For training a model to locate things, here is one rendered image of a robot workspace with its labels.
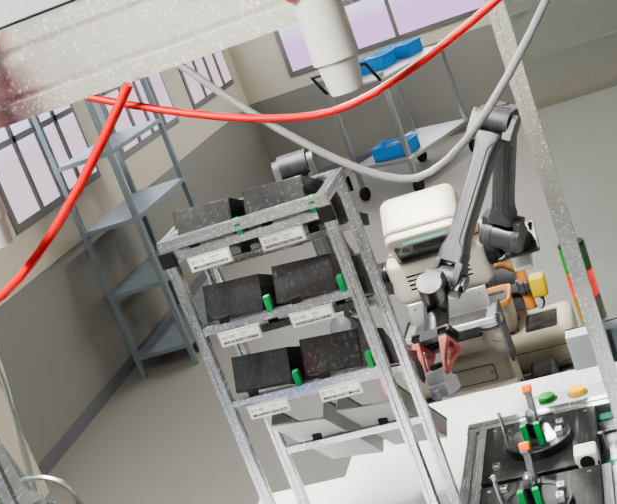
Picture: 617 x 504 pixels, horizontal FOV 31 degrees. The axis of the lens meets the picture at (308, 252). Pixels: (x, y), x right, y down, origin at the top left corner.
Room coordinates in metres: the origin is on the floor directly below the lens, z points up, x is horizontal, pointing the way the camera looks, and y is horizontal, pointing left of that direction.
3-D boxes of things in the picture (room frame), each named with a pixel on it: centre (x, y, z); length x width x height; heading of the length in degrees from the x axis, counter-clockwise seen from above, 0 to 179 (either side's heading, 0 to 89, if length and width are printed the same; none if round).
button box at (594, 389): (2.28, -0.46, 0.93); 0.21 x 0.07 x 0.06; 73
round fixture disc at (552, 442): (2.10, -0.31, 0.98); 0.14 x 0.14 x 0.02
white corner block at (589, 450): (1.98, -0.38, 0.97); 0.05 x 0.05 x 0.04; 73
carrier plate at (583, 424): (2.10, -0.31, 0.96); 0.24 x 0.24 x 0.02; 73
